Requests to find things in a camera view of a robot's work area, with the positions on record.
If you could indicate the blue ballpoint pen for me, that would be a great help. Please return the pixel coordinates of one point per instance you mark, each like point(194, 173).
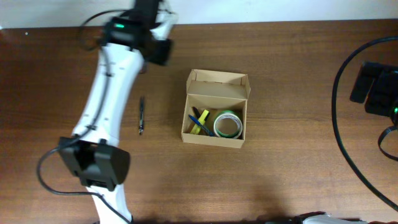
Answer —
point(196, 121)

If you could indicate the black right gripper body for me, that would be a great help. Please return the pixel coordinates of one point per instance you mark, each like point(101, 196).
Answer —
point(360, 88)

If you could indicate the cardboard box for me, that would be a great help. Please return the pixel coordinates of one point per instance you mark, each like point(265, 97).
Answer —
point(225, 95)

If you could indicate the white masking tape roll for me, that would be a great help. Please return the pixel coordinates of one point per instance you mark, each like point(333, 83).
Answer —
point(228, 125)

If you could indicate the yellow highlighter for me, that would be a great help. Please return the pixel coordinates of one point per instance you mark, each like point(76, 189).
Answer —
point(201, 117)

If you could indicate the black marker pen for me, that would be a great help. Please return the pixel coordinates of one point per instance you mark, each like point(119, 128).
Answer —
point(196, 112)

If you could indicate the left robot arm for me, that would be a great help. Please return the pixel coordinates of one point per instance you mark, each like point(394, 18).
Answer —
point(92, 153)

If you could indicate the green tape roll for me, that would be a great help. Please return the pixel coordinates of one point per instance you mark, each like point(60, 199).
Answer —
point(227, 124)

